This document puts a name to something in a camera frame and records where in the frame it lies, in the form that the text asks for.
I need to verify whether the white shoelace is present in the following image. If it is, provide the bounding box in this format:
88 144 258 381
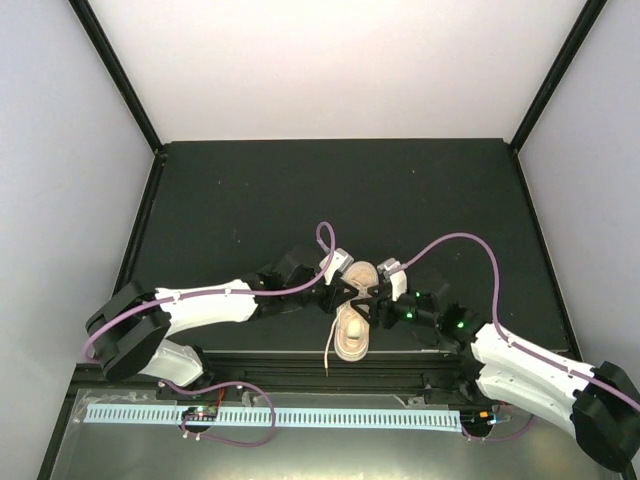
323 304 370 375

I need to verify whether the beige knit sneaker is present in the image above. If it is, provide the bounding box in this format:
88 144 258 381
333 261 378 362

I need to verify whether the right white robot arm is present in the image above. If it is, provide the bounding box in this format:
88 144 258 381
349 289 639 474

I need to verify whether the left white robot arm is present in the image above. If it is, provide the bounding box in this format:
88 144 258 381
86 247 378 399

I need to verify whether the right small circuit board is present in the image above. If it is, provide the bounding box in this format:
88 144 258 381
460 410 513 427

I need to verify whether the small circuit board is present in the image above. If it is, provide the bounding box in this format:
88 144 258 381
181 406 218 422
460 410 513 427

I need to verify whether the left small circuit board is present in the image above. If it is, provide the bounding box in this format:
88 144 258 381
181 406 218 422

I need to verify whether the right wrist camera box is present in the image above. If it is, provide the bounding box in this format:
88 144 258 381
376 258 408 301

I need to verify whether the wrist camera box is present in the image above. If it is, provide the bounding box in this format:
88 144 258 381
376 258 408 301
319 248 354 276

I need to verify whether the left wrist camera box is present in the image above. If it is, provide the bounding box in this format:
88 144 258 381
319 248 354 276

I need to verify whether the black aluminium front rail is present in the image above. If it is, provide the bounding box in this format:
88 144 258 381
157 349 501 406

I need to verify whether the light blue slotted cable duct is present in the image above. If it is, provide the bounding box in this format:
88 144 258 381
83 404 462 433

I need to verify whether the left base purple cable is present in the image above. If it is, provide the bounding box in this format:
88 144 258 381
167 378 279 446

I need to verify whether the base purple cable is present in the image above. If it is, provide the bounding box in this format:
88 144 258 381
459 409 536 445
167 378 279 446

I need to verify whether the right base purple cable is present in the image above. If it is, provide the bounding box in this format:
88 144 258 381
459 409 536 445

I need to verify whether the right black frame post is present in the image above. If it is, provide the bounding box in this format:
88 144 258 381
509 0 608 154

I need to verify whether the black frame post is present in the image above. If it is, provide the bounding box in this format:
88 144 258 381
509 0 608 154
68 0 163 155

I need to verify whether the left black frame post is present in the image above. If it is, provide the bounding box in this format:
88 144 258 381
68 0 163 155

